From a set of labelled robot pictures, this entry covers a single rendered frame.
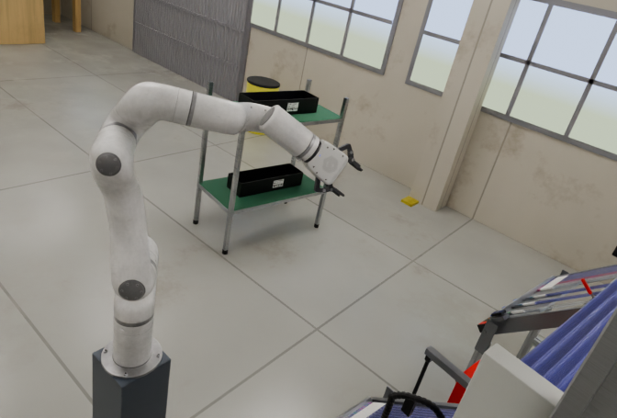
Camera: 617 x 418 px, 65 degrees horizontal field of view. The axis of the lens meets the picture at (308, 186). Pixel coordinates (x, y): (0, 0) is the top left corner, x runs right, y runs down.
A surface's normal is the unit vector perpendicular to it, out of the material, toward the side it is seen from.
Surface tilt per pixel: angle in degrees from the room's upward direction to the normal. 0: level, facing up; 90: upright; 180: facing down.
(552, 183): 90
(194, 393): 0
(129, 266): 62
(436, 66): 90
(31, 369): 0
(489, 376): 90
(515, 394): 90
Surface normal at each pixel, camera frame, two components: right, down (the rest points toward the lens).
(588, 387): -0.75, 0.16
